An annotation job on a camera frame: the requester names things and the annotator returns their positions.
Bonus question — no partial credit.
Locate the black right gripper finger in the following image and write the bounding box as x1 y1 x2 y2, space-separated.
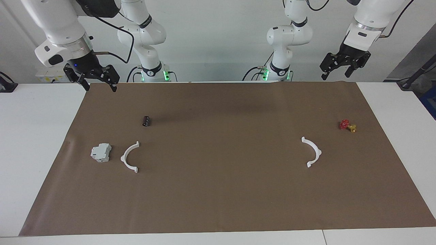
101 65 120 93
70 72 90 91

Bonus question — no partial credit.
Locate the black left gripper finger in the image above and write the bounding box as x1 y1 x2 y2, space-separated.
320 53 343 81
345 56 370 78

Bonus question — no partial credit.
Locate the white half pipe clamp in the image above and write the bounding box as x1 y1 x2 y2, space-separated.
121 141 140 173
301 136 322 168

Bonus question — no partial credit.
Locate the white power strip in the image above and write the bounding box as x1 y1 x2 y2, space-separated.
36 66 74 83

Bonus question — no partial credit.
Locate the black tripod stand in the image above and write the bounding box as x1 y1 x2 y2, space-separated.
397 56 436 89

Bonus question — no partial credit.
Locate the red yellow valve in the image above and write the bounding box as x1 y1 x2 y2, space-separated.
339 119 357 133

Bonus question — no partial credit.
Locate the grey circuit breaker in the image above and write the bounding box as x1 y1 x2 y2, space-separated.
90 143 112 163

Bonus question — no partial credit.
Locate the blue crate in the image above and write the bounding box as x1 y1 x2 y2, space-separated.
421 87 436 119

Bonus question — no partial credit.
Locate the brown paper mat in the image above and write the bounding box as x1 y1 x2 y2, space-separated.
19 81 436 236

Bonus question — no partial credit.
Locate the black base cable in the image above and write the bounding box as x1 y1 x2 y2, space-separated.
127 66 143 83
243 51 273 81

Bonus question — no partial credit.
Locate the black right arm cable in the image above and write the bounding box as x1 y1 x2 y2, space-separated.
76 0 135 64

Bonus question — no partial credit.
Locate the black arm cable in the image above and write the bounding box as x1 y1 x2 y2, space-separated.
307 0 415 38
76 0 135 64

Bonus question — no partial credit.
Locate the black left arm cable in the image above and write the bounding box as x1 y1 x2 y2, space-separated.
307 0 415 38

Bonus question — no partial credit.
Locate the white wall cable duct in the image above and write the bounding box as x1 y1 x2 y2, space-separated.
0 2 36 48

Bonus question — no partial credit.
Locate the black clamp bracket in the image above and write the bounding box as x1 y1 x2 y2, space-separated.
0 71 18 93

